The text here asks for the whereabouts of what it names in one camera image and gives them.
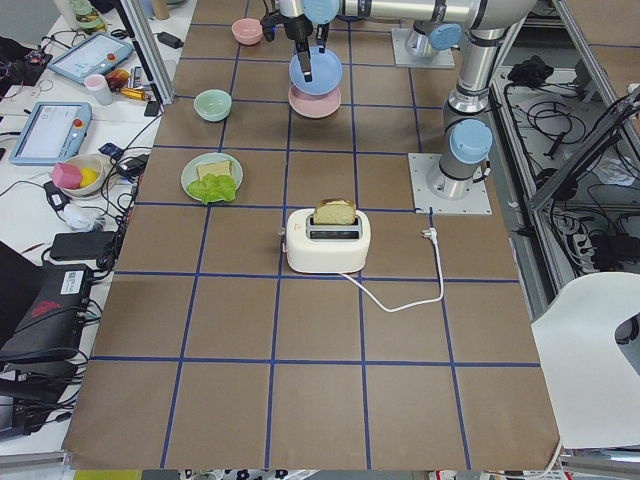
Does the black power adapter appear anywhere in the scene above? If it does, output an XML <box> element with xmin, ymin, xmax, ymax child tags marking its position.
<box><xmin>156</xmin><ymin>32</ymin><xmax>184</xmax><ymax>49</ymax></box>

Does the white chair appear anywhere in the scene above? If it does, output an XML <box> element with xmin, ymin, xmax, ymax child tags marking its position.
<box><xmin>532</xmin><ymin>272</ymin><xmax>639</xmax><ymax>449</ymax></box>

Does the blue teach pendant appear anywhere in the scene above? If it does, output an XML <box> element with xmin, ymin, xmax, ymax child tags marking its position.
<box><xmin>9</xmin><ymin>102</ymin><xmax>92</xmax><ymax>166</ymax></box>
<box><xmin>48</xmin><ymin>32</ymin><xmax>133</xmax><ymax>84</ymax></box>

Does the pink plate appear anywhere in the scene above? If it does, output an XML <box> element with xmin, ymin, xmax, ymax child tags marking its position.
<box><xmin>288</xmin><ymin>85</ymin><xmax>342</xmax><ymax>119</ymax></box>

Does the aluminium frame post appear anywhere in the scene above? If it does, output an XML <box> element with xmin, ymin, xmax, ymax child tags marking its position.
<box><xmin>116</xmin><ymin>0</ymin><xmax>175</xmax><ymax>105</ymax></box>

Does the pink cup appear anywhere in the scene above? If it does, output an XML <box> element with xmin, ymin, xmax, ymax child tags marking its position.
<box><xmin>83</xmin><ymin>74</ymin><xmax>113</xmax><ymax>106</ymax></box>

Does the blue plate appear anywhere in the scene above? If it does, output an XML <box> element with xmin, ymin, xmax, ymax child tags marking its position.
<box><xmin>289</xmin><ymin>46</ymin><xmax>342</xmax><ymax>95</ymax></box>

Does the white toaster power cable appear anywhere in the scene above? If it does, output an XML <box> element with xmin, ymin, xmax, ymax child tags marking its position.
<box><xmin>335</xmin><ymin>225</ymin><xmax>446</xmax><ymax>314</ymax></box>

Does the green bowl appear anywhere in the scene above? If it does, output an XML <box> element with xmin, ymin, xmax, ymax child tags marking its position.
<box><xmin>193</xmin><ymin>89</ymin><xmax>232</xmax><ymax>122</ymax></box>

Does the bread slice in toaster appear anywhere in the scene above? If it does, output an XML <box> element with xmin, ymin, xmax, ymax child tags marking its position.
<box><xmin>313</xmin><ymin>198</ymin><xmax>356</xmax><ymax>225</ymax></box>

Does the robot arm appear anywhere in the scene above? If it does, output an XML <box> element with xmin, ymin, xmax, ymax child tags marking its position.
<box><xmin>260</xmin><ymin>0</ymin><xmax>484</xmax><ymax>82</ymax></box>
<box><xmin>428</xmin><ymin>1</ymin><xmax>535</xmax><ymax>200</ymax></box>

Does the green plate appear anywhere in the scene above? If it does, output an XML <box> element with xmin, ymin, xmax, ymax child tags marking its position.
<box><xmin>181</xmin><ymin>153</ymin><xmax>243</xmax><ymax>204</ymax></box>

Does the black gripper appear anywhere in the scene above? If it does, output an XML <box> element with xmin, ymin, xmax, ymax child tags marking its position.
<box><xmin>262</xmin><ymin>12</ymin><xmax>326</xmax><ymax>82</ymax></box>

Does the green lettuce leaf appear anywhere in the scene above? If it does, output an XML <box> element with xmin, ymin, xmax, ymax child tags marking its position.
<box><xmin>187</xmin><ymin>175</ymin><xmax>237</xmax><ymax>204</ymax></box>

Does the red yellow mango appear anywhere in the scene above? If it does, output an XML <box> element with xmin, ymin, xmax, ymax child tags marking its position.
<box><xmin>104</xmin><ymin>69</ymin><xmax>130</xmax><ymax>92</ymax></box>

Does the cream white toaster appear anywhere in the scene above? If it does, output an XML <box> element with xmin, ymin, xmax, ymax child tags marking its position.
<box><xmin>284</xmin><ymin>208</ymin><xmax>371</xmax><ymax>274</ymax></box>

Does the bread slice on plate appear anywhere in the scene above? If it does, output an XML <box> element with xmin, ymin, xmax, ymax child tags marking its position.
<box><xmin>196</xmin><ymin>160</ymin><xmax>232</xmax><ymax>181</ymax></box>

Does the white bowl with fruit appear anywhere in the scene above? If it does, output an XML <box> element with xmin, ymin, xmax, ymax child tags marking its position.
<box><xmin>51</xmin><ymin>153</ymin><xmax>110</xmax><ymax>198</ymax></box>

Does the pink bowl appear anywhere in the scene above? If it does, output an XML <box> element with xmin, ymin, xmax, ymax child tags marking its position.
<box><xmin>231</xmin><ymin>18</ymin><xmax>263</xmax><ymax>46</ymax></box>

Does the orange screwdriver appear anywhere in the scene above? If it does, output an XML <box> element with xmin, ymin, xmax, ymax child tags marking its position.
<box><xmin>119</xmin><ymin>88</ymin><xmax>150</xmax><ymax>101</ymax></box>

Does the pink block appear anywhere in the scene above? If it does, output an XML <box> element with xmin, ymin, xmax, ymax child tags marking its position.
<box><xmin>51</xmin><ymin>162</ymin><xmax>83</xmax><ymax>190</ymax></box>

